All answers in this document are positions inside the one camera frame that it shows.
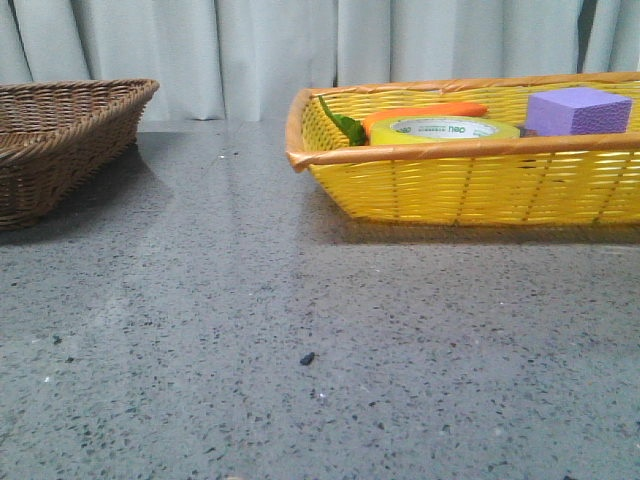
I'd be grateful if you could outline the brown wicker basket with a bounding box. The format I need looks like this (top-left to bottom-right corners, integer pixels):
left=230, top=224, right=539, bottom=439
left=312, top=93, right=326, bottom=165
left=1, top=79, right=159, bottom=230

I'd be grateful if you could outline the yellow woven basket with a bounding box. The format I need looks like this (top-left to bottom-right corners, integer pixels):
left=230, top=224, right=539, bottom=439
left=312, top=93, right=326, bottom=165
left=286, top=72, right=639, bottom=226

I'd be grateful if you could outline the purple foam cube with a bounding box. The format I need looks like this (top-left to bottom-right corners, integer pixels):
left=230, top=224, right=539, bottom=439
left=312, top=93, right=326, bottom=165
left=525, top=87, right=633, bottom=136

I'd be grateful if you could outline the white curtain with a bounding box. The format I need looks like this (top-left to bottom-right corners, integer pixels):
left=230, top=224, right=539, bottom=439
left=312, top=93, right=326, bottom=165
left=1, top=1, right=639, bottom=121

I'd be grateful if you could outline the brown object in basket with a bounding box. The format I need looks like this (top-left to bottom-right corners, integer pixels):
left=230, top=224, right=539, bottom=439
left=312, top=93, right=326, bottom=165
left=518, top=125, right=538, bottom=138

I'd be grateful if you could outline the orange toy carrot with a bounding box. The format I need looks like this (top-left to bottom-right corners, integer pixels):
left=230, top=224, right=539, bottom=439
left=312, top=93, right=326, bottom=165
left=318, top=94, right=489, bottom=147

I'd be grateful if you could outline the yellow tape roll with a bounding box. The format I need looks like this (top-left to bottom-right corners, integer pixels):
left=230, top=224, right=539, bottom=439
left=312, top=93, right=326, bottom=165
left=369, top=116, right=520, bottom=145

